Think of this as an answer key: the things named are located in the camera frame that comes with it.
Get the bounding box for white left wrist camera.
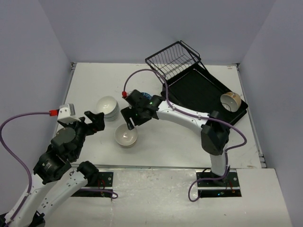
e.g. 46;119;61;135
49;104;78;124

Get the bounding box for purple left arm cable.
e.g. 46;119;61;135
0;110;119;220

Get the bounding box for red patterned white bowl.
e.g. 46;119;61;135
141;92;152;100

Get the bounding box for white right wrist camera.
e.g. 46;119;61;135
122;91;132;99

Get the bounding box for light blue ribbed bowl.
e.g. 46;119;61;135
104;108;119;121
99;102;119;118
96;96;118;118

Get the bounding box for black wire dish rack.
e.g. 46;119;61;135
145;41;248;125

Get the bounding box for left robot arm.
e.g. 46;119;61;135
0;111;105;227

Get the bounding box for beige floral bowl back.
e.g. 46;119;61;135
220;92;242;113

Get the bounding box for light blue ribbed bowl back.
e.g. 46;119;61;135
96;96;118;118

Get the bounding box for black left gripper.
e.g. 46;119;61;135
59;110;105;158

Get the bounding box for orange flower beige bowl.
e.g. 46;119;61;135
116;138;137;148

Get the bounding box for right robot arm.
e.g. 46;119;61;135
121;89;230;186

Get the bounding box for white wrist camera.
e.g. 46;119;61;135
49;104;78;124
122;91;132;99

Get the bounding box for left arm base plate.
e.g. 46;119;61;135
72;171;114;198

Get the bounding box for beige leaf pattern bowl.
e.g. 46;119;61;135
114;124;138;140

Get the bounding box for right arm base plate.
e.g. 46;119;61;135
197;170;242;198

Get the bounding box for light blue ribbed bowl front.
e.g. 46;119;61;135
99;102;119;118

